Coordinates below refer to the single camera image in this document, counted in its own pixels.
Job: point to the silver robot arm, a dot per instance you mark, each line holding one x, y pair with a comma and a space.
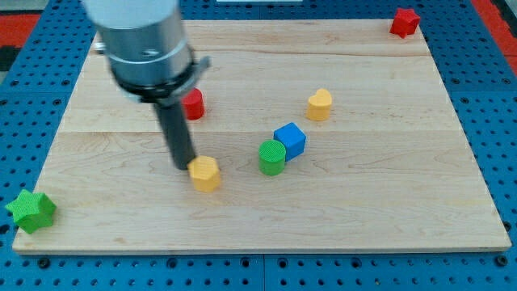
147, 48

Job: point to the blue cube block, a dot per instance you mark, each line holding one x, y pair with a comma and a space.
293, 140

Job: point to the green cylinder block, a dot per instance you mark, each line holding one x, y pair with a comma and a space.
272, 154

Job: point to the yellow hexagon block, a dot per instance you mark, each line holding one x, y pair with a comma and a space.
204, 173

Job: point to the yellow heart block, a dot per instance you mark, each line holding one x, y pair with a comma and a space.
319, 105

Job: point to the wooden board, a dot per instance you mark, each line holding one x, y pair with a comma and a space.
390, 171

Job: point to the red cylinder block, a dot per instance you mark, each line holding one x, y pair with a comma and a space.
193, 104

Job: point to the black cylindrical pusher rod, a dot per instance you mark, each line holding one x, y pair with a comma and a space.
176, 133

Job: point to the red star block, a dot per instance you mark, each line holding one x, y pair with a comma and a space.
405, 22

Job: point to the green star block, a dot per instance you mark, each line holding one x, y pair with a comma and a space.
31, 211

